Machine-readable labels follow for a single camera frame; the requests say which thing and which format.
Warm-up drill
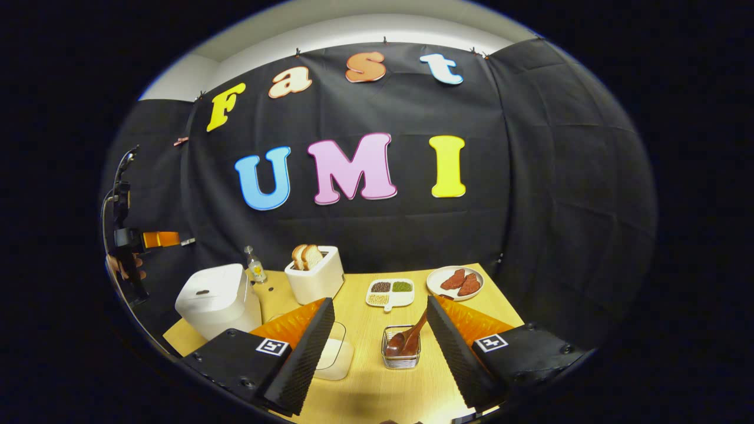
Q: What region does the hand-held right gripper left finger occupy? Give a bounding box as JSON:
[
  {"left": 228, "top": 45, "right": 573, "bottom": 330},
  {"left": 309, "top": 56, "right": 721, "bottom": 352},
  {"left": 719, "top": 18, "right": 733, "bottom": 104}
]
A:
[{"left": 183, "top": 297, "right": 335, "bottom": 416}]

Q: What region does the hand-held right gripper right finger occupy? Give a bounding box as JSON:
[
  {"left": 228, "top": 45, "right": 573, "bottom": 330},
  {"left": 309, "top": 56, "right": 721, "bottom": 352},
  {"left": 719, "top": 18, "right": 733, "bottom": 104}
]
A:
[{"left": 426, "top": 294, "right": 585, "bottom": 412}]

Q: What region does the clear box of rice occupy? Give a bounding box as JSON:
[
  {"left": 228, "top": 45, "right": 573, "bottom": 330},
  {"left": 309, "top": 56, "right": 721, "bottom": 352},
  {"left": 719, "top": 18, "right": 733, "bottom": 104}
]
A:
[{"left": 312, "top": 337, "right": 355, "bottom": 381}]

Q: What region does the brown wooden spoon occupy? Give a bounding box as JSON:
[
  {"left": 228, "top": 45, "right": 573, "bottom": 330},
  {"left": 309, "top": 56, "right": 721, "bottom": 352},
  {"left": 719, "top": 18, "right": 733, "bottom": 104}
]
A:
[{"left": 386, "top": 309, "right": 429, "bottom": 357}]

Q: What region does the wire chopstick holder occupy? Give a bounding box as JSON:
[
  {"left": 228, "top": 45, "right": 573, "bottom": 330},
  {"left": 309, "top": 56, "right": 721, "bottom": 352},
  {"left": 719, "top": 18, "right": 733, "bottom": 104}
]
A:
[{"left": 381, "top": 324, "right": 422, "bottom": 370}]

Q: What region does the white rice cooker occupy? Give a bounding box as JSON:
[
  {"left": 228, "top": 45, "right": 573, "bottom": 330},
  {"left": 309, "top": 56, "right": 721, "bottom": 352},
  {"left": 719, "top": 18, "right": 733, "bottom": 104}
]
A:
[{"left": 175, "top": 263, "right": 263, "bottom": 341}]

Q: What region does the white toaster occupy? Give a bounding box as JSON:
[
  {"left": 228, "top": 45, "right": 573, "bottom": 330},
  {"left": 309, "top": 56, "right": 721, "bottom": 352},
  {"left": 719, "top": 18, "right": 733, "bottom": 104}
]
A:
[{"left": 285, "top": 246, "right": 345, "bottom": 306}]

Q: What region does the round white plate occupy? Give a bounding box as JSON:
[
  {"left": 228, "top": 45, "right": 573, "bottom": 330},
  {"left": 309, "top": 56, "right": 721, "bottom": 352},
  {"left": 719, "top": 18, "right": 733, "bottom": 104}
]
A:
[{"left": 426, "top": 266, "right": 485, "bottom": 302}]

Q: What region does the divided white bean dish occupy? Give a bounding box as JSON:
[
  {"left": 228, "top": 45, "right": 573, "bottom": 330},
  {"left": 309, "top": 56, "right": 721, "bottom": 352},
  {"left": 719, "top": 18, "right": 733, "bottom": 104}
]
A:
[{"left": 365, "top": 279, "right": 415, "bottom": 312}]

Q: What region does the small clear bottle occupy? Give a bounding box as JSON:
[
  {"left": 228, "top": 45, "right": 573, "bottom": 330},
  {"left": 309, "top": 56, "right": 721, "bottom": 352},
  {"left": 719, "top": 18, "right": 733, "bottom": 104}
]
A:
[{"left": 244, "top": 246, "right": 267, "bottom": 284}]

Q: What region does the black backdrop cloth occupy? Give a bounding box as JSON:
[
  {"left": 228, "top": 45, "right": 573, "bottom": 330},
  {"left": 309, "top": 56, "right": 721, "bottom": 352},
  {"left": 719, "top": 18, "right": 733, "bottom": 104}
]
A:
[{"left": 100, "top": 38, "right": 657, "bottom": 354}]

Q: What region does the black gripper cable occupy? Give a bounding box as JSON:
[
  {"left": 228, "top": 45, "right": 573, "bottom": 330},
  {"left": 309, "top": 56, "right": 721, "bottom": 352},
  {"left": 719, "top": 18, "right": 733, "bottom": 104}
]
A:
[{"left": 100, "top": 188, "right": 177, "bottom": 357}]

